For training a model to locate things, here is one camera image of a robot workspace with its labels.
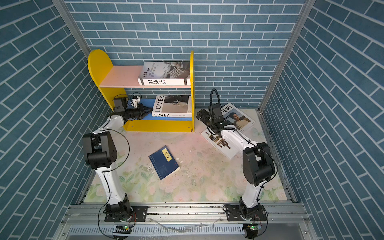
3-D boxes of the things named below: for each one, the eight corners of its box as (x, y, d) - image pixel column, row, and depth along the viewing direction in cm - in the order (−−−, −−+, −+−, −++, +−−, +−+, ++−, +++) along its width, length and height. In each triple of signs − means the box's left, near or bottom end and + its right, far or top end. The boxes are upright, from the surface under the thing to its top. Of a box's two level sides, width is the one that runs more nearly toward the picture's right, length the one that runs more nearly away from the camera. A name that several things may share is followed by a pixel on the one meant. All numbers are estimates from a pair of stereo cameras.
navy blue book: (161, 180, 87) (160, 179, 85) (148, 157, 96) (147, 155, 94) (180, 168, 91) (180, 167, 90) (166, 147, 101) (166, 145, 99)
